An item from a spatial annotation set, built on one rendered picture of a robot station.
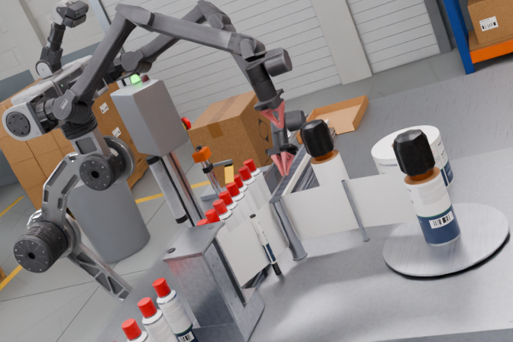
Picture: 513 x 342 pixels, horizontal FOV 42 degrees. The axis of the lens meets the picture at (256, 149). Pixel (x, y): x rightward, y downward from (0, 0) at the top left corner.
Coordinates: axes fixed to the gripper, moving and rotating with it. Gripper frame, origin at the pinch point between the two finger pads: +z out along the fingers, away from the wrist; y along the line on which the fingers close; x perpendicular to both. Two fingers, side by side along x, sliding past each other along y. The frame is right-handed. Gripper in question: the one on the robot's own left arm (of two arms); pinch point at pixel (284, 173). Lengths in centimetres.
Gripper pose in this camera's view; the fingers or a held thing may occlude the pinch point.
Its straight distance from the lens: 232.9
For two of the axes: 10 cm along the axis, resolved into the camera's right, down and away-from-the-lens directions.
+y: 8.7, -2.4, -4.4
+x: 4.9, 2.1, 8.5
